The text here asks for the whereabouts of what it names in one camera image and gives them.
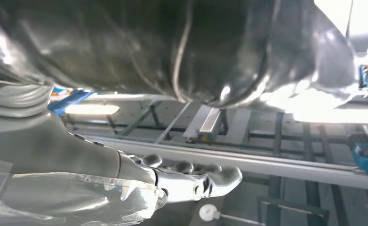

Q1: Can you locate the white round knob on rod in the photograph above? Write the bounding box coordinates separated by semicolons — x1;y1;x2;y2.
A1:
199;204;266;226

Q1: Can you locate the grey rectangular light fixture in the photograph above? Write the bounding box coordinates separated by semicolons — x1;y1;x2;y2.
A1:
183;105;229;144

